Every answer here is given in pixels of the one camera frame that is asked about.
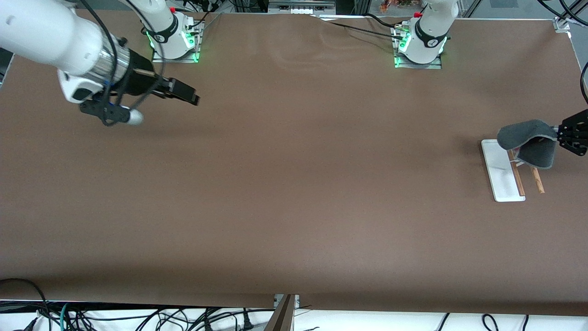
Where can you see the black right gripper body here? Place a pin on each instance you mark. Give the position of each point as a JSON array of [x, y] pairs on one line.
[[139, 79]]

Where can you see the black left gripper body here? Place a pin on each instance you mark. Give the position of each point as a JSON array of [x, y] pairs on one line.
[[575, 132]]

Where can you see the grey and pink towel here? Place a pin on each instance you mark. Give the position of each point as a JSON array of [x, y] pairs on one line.
[[528, 133]]

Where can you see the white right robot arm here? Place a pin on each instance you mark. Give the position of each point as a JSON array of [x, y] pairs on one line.
[[41, 32]]

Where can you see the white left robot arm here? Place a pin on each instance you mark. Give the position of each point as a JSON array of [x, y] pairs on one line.
[[429, 32]]

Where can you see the brown table cover sheet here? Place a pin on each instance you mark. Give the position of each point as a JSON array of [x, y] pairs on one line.
[[294, 184]]

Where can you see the grey connector box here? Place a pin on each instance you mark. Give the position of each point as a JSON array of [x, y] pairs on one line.
[[298, 7]]

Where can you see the brown wooden beam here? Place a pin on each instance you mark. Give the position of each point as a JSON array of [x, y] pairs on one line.
[[282, 317]]

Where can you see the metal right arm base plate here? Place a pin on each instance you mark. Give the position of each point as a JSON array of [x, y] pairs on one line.
[[177, 60]]

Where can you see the metal corner bracket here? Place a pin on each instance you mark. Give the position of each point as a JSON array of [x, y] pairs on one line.
[[561, 24]]

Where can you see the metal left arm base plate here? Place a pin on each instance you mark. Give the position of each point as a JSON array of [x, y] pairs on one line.
[[432, 65]]

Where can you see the small metal bracket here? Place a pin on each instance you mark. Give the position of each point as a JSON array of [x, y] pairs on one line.
[[277, 299]]

